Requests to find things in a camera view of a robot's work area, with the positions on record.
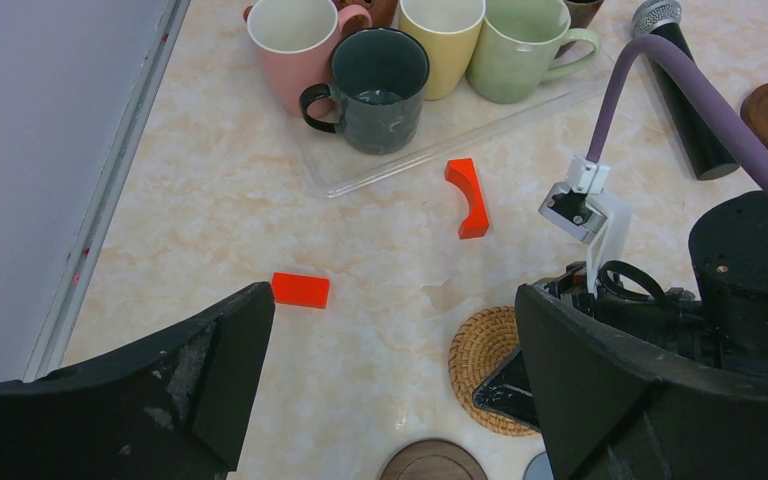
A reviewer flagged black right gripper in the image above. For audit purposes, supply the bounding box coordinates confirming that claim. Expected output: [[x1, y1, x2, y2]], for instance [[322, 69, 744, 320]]
[[471, 260, 722, 430]]

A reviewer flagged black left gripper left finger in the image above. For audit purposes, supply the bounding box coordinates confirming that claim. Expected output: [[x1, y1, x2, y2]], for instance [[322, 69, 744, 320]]
[[0, 282, 275, 479]]

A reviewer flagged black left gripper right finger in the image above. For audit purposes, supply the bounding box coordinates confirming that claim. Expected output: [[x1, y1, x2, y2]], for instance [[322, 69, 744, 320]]
[[515, 285, 768, 479]]

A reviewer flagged dark green mug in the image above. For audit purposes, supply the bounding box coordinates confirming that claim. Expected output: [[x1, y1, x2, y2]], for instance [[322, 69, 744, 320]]
[[299, 27, 430, 155]]

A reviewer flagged grey smiley silicone coaster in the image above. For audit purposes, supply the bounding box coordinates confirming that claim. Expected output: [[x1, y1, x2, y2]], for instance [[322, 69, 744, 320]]
[[523, 452, 554, 480]]

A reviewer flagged walnut grooved round coaster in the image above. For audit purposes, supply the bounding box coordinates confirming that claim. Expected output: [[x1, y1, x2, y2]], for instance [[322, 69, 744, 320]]
[[379, 438, 488, 480]]

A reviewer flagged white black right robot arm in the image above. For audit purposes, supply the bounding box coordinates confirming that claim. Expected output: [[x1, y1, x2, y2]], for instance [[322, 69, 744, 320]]
[[539, 191, 768, 381]]

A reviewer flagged small orange rectangular block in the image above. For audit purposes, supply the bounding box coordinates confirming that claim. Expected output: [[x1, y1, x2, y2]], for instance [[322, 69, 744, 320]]
[[270, 272, 330, 309]]

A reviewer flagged black handheld microphone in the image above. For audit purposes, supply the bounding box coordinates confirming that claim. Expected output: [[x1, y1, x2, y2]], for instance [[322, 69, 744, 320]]
[[631, 0, 739, 181]]

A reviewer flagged orange plastic piece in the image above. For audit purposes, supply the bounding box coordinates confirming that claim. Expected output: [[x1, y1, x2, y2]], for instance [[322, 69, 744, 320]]
[[444, 158, 490, 240]]

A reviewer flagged light green mug front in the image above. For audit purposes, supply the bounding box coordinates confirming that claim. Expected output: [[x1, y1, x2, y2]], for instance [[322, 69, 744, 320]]
[[466, 0, 601, 104]]

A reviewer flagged clear plastic tray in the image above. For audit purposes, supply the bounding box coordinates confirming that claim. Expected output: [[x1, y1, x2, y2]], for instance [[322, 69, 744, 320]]
[[284, 52, 614, 198]]

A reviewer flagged dark brown mug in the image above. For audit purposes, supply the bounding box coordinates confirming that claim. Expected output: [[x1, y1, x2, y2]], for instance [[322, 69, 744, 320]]
[[563, 0, 604, 29]]

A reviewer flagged yellow mug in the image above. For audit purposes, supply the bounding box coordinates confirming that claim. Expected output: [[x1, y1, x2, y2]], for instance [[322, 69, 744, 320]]
[[398, 0, 486, 101]]

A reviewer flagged brown mug white interior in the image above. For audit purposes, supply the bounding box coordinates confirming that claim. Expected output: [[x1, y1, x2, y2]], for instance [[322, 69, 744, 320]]
[[242, 0, 399, 34]]

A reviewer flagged pink mug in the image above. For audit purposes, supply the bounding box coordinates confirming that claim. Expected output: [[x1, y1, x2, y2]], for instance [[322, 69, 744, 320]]
[[243, 0, 372, 117]]

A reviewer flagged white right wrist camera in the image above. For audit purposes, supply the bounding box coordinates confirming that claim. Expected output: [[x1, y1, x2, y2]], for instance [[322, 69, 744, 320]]
[[538, 155, 632, 295]]

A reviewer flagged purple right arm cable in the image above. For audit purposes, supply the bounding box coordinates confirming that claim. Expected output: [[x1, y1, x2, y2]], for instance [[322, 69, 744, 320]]
[[585, 34, 768, 233]]

